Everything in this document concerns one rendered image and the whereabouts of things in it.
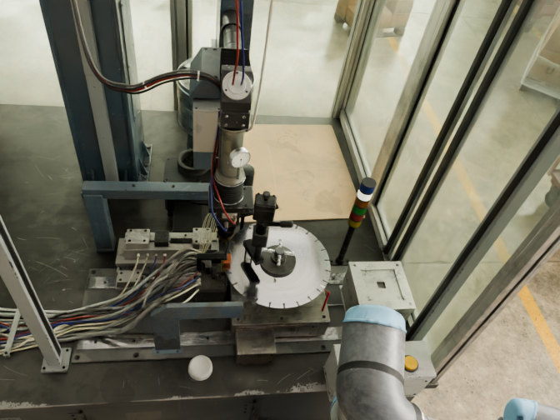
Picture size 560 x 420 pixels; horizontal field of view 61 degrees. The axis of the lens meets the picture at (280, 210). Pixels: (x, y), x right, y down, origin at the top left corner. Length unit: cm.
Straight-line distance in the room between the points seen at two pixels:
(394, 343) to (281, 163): 132
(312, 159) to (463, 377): 130
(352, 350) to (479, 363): 185
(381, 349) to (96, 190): 100
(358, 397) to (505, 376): 193
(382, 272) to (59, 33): 121
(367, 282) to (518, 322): 152
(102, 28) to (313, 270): 94
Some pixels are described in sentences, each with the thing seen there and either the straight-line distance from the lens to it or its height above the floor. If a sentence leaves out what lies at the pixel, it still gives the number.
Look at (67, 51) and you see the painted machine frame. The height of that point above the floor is 133.
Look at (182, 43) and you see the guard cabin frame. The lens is 216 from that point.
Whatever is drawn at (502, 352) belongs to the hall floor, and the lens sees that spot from 278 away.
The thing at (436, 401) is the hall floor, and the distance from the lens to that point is 249.
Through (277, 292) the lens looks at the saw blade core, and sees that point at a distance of 140.
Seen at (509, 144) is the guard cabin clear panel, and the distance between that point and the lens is 121.
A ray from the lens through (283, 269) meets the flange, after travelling 143.
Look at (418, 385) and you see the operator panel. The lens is 151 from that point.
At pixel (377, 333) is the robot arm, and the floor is 139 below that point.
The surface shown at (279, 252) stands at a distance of 141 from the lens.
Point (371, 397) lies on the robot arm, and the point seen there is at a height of 138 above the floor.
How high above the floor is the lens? 211
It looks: 47 degrees down
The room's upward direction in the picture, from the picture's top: 11 degrees clockwise
